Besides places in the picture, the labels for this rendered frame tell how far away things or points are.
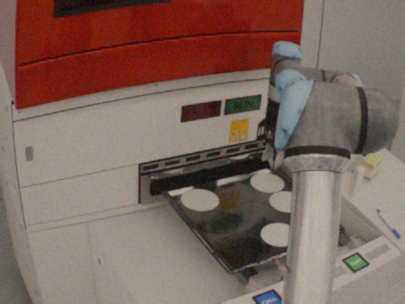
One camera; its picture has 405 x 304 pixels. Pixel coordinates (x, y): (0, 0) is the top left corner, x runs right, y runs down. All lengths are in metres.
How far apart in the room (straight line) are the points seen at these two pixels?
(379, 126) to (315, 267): 0.25
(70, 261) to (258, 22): 0.87
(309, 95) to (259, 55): 0.63
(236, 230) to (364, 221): 0.36
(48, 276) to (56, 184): 0.34
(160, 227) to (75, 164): 0.30
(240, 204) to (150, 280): 0.34
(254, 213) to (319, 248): 0.68
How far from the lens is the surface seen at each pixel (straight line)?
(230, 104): 1.55
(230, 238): 1.40
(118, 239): 1.49
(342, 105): 0.86
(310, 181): 0.85
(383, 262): 1.32
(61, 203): 1.49
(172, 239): 1.50
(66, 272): 1.65
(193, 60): 1.38
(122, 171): 1.50
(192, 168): 1.58
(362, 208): 1.48
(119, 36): 1.27
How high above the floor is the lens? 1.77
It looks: 30 degrees down
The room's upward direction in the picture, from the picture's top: 5 degrees clockwise
